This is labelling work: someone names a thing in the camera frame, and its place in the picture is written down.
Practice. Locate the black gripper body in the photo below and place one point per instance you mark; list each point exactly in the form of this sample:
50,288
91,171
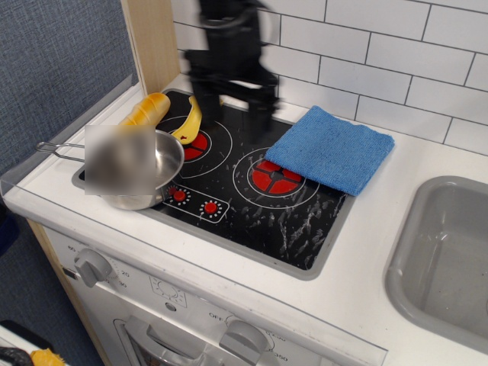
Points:
231,63

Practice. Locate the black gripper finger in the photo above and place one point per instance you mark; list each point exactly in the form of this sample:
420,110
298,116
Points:
258,120
209,103

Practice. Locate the blue cloth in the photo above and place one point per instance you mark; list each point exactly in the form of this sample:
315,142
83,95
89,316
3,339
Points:
331,151

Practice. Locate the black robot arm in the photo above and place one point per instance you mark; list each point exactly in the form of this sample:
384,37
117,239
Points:
230,12

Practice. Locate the black toy stove top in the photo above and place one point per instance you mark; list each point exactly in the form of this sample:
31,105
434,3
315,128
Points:
229,194

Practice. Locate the yellow dish brush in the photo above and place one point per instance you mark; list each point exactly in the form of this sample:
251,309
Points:
188,131

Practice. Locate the toy bread loaf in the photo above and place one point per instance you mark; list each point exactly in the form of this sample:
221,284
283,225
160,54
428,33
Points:
145,115

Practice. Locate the stainless steel pot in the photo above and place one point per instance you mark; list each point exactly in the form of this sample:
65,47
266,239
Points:
130,168

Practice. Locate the wooden side panel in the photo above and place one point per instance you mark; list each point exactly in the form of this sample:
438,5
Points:
152,37

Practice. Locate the grey left oven knob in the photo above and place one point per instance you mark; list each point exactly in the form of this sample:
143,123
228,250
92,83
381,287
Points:
92,267

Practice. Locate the grey oven knob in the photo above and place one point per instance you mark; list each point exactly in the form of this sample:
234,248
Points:
92,267
244,341

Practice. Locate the white toy oven front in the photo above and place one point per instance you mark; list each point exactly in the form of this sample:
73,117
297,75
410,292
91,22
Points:
139,319

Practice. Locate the grey right oven knob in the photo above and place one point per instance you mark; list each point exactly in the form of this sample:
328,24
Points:
244,341

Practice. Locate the grey sink basin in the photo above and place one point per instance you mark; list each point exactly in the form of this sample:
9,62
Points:
437,277

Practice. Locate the yellow object bottom left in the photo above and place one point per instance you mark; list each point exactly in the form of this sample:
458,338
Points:
45,357

